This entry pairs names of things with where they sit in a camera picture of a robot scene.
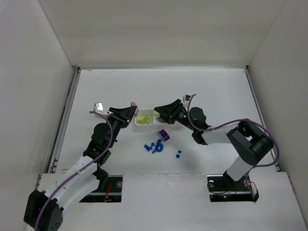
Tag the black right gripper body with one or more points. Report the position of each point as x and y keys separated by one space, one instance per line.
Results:
x=174 y=113

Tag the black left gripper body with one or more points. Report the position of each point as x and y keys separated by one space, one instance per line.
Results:
x=115 y=117

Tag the yellow-green lego brick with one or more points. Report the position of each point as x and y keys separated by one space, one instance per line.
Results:
x=144 y=120

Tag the purple round-stud lego brick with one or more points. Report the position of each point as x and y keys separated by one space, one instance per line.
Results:
x=164 y=136

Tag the blue arch lego piece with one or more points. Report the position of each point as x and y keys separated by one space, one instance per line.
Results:
x=159 y=146

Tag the green and purple lego stack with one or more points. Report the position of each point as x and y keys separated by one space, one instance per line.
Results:
x=136 y=108

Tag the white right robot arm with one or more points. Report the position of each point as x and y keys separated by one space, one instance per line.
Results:
x=247 y=137

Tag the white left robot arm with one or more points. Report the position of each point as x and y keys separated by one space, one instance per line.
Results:
x=45 y=209

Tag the white three-compartment tray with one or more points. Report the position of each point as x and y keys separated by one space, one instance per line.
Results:
x=155 y=124

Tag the blue lego brick far left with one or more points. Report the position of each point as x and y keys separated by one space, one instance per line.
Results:
x=148 y=148

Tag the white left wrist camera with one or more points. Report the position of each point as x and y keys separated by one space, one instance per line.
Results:
x=98 y=108

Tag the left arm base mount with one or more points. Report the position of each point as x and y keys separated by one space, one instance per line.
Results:
x=109 y=189

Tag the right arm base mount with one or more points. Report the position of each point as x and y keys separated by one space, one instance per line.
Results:
x=222 y=191

